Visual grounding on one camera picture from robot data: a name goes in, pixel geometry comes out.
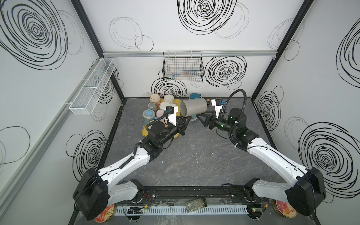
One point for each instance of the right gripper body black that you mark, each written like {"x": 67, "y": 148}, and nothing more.
{"x": 211, "y": 121}

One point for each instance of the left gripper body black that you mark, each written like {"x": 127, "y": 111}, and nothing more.
{"x": 179, "y": 125}

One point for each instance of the yellow plastic tray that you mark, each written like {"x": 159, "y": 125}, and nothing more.
{"x": 156, "y": 126}

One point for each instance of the grey tall mug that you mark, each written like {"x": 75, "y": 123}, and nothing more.
{"x": 192, "y": 107}

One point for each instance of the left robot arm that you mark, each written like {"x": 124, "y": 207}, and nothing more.
{"x": 101, "y": 188}

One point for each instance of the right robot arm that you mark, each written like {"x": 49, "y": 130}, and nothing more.
{"x": 303, "y": 189}

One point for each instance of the pink mug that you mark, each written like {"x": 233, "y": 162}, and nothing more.
{"x": 160, "y": 113}

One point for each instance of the blue butterfly mug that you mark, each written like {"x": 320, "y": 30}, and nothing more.
{"x": 148, "y": 115}

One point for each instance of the beige mug back left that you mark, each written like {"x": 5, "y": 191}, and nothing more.
{"x": 156, "y": 99}

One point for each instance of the teal lidded white mug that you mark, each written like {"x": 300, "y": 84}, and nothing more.
{"x": 195, "y": 96}

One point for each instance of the clear plastic packet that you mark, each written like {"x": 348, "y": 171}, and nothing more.
{"x": 196, "y": 204}

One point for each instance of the red round tin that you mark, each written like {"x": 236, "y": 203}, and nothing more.
{"x": 107, "y": 214}

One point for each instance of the pink orange round tin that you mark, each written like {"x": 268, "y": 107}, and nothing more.
{"x": 284, "y": 209}

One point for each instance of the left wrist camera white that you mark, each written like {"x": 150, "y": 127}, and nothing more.
{"x": 172, "y": 110}

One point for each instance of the cream mug with handle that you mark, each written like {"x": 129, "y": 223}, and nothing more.
{"x": 163, "y": 105}

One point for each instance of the black wire wall basket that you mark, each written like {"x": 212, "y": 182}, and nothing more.
{"x": 183, "y": 66}

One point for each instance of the white slotted cable duct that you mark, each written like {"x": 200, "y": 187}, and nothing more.
{"x": 182, "y": 210}

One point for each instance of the white wire wall shelf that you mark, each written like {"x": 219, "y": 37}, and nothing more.
{"x": 91, "y": 91}

